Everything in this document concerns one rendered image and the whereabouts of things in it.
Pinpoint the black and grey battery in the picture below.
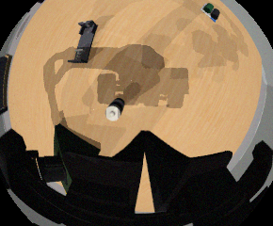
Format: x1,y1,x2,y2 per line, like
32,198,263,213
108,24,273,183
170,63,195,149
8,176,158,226
105,98,125,121

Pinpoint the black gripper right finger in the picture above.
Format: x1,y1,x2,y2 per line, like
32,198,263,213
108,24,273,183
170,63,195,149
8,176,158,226
144,131,233,212

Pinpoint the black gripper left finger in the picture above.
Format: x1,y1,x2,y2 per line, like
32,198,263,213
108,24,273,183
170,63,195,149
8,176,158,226
62,131,147,206

